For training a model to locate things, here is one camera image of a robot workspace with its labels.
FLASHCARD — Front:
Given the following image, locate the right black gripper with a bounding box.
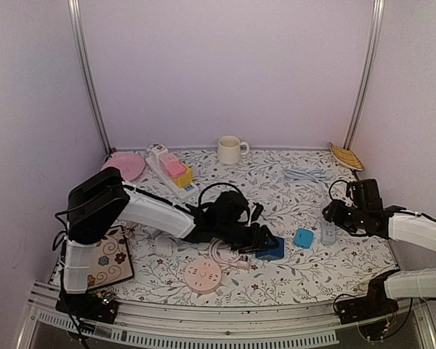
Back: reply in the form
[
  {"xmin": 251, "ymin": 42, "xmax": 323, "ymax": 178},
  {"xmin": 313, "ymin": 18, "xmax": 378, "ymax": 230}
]
[{"xmin": 325, "ymin": 198, "xmax": 368, "ymax": 233}]

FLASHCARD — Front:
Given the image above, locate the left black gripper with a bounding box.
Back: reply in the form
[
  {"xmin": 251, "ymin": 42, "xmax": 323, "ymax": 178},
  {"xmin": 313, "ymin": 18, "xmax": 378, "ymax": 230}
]
[{"xmin": 217, "ymin": 222, "xmax": 280, "ymax": 255}]

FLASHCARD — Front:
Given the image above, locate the light blue power strip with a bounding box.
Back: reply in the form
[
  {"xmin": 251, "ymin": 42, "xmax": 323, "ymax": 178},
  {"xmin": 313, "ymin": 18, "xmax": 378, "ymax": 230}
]
[{"xmin": 320, "ymin": 220, "xmax": 336, "ymax": 246}]

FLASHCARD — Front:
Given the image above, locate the dark blue cube adapter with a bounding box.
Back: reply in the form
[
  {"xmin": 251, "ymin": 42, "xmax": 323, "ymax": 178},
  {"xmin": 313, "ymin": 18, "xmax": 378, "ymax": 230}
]
[{"xmin": 255, "ymin": 237, "xmax": 285, "ymax": 261}]

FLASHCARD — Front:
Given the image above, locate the cyan plug adapter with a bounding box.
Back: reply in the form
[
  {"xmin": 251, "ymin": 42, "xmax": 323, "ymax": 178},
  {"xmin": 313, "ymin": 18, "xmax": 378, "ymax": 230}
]
[{"xmin": 294, "ymin": 228, "xmax": 314, "ymax": 249}]

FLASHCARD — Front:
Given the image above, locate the pink round socket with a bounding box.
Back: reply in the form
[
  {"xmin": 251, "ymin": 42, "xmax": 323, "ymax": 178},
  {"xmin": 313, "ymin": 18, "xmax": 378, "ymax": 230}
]
[{"xmin": 184, "ymin": 257, "xmax": 222, "ymax": 294}]

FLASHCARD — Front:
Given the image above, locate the white power strip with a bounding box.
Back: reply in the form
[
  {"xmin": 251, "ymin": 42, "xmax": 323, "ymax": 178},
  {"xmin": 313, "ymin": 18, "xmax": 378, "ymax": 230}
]
[{"xmin": 145, "ymin": 156, "xmax": 200, "ymax": 201}]

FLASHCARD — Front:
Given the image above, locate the white plug adapter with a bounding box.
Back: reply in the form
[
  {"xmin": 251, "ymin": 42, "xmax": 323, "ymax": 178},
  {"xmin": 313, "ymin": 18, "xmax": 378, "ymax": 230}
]
[{"xmin": 155, "ymin": 236, "xmax": 177, "ymax": 258}]

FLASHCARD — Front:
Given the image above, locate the yellow cube adapter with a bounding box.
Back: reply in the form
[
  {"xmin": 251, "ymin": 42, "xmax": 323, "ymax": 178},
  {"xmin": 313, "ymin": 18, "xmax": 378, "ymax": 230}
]
[{"xmin": 171, "ymin": 163, "xmax": 193, "ymax": 189}]

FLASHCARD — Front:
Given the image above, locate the light pink plug adapter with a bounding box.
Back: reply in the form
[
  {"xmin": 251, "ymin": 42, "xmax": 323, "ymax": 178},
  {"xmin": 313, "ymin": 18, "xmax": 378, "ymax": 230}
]
[{"xmin": 158, "ymin": 153, "xmax": 179, "ymax": 167}]

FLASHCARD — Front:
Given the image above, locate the white cartoon plug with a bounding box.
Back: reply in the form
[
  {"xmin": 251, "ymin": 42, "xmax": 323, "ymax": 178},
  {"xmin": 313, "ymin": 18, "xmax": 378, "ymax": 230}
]
[{"xmin": 146, "ymin": 143, "xmax": 169, "ymax": 157}]

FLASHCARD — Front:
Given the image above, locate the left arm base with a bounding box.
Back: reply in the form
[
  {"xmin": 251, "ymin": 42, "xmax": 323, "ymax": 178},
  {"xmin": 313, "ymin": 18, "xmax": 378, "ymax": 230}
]
[{"xmin": 55, "ymin": 290, "xmax": 119, "ymax": 324}]

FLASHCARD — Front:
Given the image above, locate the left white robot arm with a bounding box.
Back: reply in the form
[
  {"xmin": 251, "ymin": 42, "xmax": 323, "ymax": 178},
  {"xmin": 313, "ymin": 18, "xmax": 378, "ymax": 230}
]
[{"xmin": 55, "ymin": 167, "xmax": 279, "ymax": 316}]

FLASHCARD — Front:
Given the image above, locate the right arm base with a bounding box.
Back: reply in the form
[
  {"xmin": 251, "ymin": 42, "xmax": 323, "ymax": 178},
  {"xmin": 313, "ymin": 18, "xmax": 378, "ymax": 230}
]
[{"xmin": 333, "ymin": 290, "xmax": 399, "ymax": 342}]

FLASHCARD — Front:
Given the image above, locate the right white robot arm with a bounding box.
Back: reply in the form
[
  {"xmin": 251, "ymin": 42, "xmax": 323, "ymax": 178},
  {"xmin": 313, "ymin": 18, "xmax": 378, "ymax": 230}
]
[{"xmin": 322, "ymin": 200, "xmax": 436, "ymax": 317}]

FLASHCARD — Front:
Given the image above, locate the yellow leaf dish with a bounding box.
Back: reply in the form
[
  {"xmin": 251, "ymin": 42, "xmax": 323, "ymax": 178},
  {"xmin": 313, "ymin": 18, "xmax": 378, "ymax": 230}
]
[{"xmin": 329, "ymin": 143, "xmax": 365, "ymax": 172}]

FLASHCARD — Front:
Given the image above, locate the cream mug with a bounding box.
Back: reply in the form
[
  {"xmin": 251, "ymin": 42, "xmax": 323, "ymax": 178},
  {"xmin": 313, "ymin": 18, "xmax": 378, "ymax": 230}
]
[{"xmin": 217, "ymin": 136, "xmax": 250, "ymax": 164}]

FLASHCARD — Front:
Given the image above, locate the floral square coaster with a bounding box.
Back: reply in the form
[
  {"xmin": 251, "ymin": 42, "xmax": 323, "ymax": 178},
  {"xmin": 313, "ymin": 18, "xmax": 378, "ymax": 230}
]
[{"xmin": 87, "ymin": 225, "xmax": 134, "ymax": 290}]

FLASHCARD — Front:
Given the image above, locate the pink plate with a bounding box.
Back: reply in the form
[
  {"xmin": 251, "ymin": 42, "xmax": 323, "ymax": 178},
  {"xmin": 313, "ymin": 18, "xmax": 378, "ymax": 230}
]
[{"xmin": 101, "ymin": 153, "xmax": 145, "ymax": 182}]

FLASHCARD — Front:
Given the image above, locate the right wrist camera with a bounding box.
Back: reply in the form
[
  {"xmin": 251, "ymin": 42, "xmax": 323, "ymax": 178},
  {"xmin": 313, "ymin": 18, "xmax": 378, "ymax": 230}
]
[{"xmin": 347, "ymin": 179, "xmax": 383, "ymax": 212}]

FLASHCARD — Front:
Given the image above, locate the light blue coiled cable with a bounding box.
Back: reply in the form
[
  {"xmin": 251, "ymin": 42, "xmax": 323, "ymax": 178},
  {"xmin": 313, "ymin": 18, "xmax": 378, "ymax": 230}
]
[{"xmin": 283, "ymin": 167, "xmax": 334, "ymax": 204}]

